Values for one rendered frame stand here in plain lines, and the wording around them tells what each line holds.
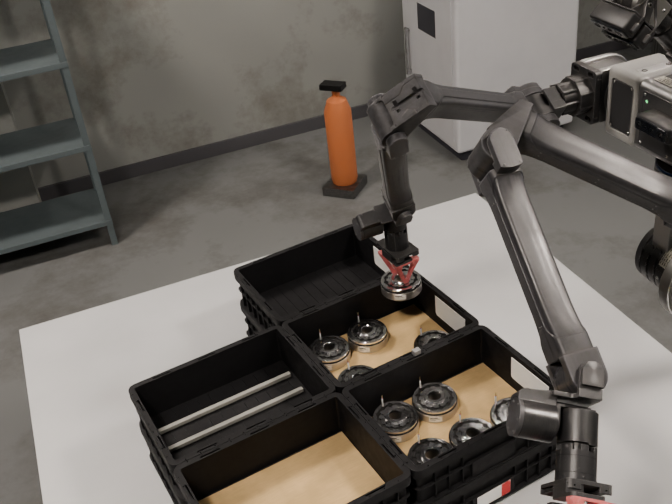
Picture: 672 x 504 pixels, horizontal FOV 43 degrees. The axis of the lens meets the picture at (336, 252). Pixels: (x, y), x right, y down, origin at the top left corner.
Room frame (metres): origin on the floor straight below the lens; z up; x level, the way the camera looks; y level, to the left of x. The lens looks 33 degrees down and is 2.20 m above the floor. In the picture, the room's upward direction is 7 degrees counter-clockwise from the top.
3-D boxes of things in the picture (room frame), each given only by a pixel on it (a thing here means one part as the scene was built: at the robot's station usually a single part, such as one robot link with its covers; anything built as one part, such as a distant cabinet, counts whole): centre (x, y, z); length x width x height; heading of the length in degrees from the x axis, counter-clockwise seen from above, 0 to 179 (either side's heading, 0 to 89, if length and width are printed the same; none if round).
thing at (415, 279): (1.75, -0.15, 0.97); 0.10 x 0.10 x 0.01
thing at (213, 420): (1.46, 0.28, 0.87); 0.40 x 0.30 x 0.11; 116
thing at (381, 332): (1.70, -0.06, 0.86); 0.10 x 0.10 x 0.01
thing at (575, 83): (1.68, -0.55, 1.45); 0.09 x 0.08 x 0.12; 19
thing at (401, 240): (1.75, -0.15, 1.10); 0.10 x 0.07 x 0.07; 25
